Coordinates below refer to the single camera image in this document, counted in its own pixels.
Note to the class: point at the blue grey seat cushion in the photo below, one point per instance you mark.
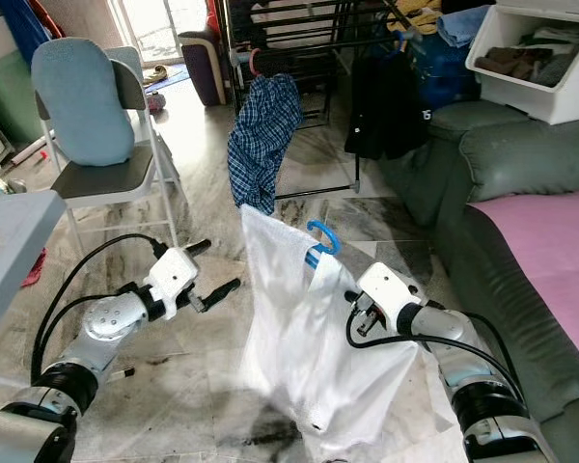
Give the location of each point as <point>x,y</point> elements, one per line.
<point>82,101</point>

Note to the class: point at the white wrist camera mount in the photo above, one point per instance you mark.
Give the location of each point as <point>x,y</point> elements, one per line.
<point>388,287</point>
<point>172,278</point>

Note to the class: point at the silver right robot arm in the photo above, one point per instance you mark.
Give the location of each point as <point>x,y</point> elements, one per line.
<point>449,323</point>

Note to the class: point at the blue plastic container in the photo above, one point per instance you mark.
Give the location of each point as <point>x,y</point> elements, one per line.
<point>444,72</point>

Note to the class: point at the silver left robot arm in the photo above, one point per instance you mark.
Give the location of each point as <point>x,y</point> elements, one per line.
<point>111,323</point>

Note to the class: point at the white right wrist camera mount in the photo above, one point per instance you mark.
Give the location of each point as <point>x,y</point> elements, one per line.
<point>388,287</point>

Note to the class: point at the blue folded cloth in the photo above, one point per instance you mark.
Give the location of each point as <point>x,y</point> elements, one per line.
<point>463,24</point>

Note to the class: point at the dark green leather sofa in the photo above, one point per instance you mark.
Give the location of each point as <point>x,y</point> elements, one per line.
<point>511,154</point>

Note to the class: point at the green box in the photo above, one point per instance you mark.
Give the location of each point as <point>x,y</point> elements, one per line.
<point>5,96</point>

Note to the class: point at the blue plastic hanger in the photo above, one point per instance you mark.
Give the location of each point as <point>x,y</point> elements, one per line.
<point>324,224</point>

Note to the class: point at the blue hanging cloth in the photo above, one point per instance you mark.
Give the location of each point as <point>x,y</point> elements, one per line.
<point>24,29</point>

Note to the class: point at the blue plaid garment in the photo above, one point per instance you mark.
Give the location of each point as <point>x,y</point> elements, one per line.
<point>261,145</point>

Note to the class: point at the brown folded clothes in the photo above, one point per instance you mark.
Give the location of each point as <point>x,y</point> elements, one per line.
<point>511,63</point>

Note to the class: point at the large white storage bin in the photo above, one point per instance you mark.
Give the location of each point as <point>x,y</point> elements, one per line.
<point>521,104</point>

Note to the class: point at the white folding chair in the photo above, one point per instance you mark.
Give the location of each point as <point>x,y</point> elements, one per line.
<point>101,181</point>

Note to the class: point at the dark purple armchair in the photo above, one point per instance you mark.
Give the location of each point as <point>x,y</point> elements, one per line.
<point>201,72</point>

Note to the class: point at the black hanging garment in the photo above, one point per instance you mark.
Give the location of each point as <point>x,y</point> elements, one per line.
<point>386,106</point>

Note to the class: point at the crumpled red cloth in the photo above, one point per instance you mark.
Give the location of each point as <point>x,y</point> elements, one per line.
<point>35,270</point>

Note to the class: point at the pink blanket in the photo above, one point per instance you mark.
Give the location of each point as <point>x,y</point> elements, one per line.
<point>540,241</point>

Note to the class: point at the red plastic hanger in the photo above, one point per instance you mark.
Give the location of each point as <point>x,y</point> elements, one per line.
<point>255,64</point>

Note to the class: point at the white garment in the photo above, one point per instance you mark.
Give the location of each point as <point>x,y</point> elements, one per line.
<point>304,357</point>

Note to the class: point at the black drying rack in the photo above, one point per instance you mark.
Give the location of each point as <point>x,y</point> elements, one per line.
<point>289,39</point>

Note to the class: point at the blue door mat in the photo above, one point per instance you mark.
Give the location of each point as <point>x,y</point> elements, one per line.
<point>164,79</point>

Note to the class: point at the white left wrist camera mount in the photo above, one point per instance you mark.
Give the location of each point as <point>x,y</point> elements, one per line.
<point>172,278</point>

